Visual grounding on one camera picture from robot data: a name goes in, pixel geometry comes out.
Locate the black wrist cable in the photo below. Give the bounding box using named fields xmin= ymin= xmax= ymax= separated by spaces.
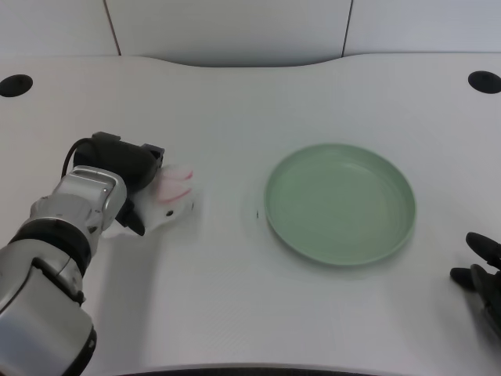
xmin=62 ymin=137 xmax=96 ymax=178

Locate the green round plate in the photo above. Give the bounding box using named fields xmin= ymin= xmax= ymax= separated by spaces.
xmin=264 ymin=143 xmax=418 ymax=268

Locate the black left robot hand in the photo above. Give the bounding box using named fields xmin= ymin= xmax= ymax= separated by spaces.
xmin=73 ymin=132 xmax=167 ymax=237

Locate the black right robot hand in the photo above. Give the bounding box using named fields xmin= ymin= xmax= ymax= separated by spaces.
xmin=449 ymin=231 xmax=501 ymax=344

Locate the white pink rabbit doll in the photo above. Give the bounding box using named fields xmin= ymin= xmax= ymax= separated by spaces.
xmin=102 ymin=163 xmax=196 ymax=239

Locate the black round desk grommet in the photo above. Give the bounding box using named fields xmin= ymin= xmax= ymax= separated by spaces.
xmin=0 ymin=74 xmax=34 ymax=98
xmin=467 ymin=70 xmax=501 ymax=94

